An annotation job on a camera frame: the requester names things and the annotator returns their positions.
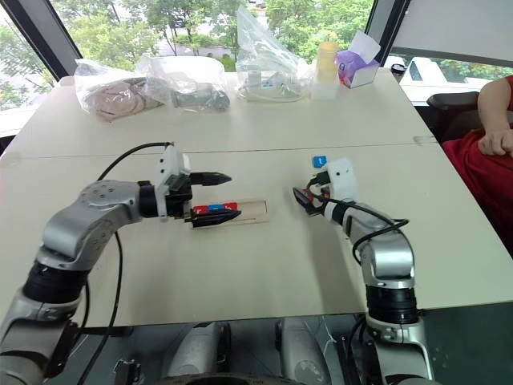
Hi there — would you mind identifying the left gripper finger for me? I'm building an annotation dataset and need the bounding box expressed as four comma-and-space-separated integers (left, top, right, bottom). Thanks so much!
188, 171, 233, 188
188, 209, 243, 230

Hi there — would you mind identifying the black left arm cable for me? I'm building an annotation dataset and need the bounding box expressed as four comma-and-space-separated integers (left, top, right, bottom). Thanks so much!
75, 140, 176, 385

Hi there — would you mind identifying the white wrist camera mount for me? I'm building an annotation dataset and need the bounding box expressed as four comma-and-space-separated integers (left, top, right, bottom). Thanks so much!
155, 145, 192, 222
325, 156, 358, 202

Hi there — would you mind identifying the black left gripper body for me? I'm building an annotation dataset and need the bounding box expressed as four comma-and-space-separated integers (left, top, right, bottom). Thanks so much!
165, 173, 195, 221

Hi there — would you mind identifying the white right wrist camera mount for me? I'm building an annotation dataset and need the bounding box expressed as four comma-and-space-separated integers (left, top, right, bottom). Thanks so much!
325, 156, 358, 202

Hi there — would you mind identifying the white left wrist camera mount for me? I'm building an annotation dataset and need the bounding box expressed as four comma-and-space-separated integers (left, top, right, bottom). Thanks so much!
155, 145, 192, 222

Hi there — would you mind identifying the white roller blind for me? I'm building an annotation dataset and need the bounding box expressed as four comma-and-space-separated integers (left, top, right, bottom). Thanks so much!
389, 0, 513, 68

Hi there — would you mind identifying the black office chair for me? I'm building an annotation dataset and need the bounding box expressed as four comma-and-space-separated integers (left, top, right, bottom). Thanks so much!
426, 91, 488, 144

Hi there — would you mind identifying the dark window frame pillar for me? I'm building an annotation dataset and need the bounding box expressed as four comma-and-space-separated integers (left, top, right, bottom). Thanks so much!
363, 0, 398, 70
0, 0, 84, 81

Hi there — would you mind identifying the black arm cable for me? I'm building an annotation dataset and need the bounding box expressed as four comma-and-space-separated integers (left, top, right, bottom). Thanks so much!
316, 192, 411, 265
75, 140, 176, 385

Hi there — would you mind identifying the tall clear plastic bag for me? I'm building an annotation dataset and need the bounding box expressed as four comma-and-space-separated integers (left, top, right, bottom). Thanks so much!
234, 3, 314, 104

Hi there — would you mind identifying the yellow plastic bottle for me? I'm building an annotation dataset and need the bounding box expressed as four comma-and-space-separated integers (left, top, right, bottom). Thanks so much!
316, 39, 339, 83

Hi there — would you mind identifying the grey robot leg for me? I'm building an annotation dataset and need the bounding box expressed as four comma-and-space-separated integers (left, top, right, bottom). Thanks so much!
274, 317, 333, 385
164, 320, 232, 379

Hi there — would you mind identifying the wooden letter tray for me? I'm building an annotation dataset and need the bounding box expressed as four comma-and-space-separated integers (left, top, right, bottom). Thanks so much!
188, 197, 271, 232

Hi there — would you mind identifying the person in red shirt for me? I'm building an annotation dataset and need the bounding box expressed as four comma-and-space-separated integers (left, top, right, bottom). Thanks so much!
440, 128, 513, 250

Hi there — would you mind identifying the bystander's bare hand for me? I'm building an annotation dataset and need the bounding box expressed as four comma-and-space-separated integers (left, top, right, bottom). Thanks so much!
478, 128, 513, 158

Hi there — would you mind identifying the plastic bag with grey items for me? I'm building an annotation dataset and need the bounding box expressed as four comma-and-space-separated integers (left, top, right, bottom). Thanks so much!
136, 55, 232, 114

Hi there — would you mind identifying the purple tissue box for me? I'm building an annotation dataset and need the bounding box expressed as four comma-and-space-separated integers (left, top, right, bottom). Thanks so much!
335, 30, 382, 90

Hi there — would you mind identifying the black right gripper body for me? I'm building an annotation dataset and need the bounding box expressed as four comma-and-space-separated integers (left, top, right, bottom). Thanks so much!
313, 171, 334, 204

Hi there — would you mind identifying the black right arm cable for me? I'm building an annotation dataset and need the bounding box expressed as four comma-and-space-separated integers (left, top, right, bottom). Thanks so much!
316, 192, 411, 265

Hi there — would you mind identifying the plastic bag with pink cloth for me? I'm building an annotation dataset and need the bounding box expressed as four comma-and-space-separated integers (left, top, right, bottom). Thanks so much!
73, 57, 166, 123

